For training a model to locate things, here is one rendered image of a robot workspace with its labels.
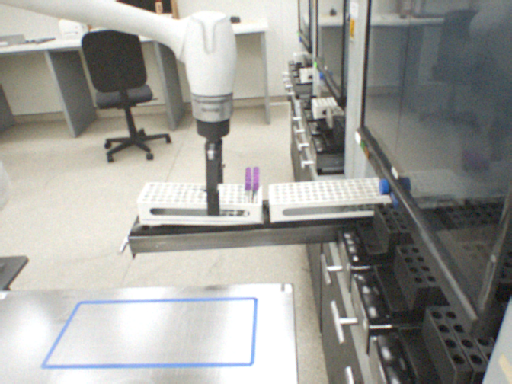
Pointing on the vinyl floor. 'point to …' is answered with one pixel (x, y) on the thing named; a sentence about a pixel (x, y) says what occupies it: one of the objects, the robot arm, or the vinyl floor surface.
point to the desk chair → (120, 82)
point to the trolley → (149, 335)
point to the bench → (65, 49)
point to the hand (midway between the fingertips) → (216, 196)
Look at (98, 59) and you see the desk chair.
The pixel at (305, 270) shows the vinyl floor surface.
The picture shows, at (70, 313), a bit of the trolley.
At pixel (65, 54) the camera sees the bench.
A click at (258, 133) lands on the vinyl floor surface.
